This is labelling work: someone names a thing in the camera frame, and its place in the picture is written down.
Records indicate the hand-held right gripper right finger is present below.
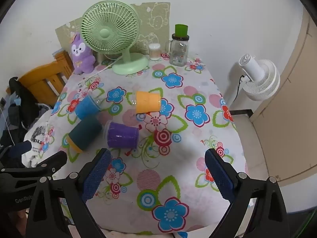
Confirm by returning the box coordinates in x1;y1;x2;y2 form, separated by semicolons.
204;148;290;238

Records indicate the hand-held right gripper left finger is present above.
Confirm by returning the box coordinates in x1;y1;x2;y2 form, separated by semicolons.
25;148;112;238

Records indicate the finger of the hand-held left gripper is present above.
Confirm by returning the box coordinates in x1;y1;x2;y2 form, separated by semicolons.
0;151;68;182
0;141;33;164

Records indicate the purple plastic cup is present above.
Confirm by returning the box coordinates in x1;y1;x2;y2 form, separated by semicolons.
104;121;139;150

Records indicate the dark teal cup orange rim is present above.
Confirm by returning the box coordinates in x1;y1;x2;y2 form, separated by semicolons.
68;116;103;154

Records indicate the blue plastic cup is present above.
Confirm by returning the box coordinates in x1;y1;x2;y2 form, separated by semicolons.
75;95;106;121

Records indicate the orange plastic cup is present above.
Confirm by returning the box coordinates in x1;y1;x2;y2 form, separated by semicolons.
135;91;162;115

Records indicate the green plastic cup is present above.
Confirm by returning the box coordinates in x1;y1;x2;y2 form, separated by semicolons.
175;24;189;38

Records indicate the white printed shirt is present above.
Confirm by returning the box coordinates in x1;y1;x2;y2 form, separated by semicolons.
23;121;54;168

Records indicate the black clothing pile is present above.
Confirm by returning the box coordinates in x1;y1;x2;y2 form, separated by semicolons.
0;77;53;154

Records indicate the floral tablecloth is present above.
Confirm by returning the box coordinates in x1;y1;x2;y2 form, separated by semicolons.
51;52;249;236

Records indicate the wooden chair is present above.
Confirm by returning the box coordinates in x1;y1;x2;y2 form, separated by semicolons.
6;50;75;107

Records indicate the beige wooden door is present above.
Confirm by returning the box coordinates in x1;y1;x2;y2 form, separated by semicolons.
250;7;317;187

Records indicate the white standing fan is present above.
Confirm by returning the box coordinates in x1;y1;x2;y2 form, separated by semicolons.
224;54;281;109

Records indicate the purple plush toy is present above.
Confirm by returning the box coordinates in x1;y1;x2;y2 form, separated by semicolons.
71;33;96;75

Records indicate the glass mug jar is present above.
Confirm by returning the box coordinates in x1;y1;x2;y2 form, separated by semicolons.
165;33;190;66

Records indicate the small white jar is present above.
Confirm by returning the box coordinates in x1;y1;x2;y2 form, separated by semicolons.
149;43;161;61

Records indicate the green desk fan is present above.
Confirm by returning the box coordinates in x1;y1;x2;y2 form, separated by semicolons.
81;0;150;75

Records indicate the green patterned board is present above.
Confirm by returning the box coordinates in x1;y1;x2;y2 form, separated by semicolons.
55;2;171;63

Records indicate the black fan cable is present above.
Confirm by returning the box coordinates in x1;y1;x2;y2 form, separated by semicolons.
236;74;248;103

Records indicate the white fan cable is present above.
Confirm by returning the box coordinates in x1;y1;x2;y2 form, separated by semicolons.
88;56;123;80

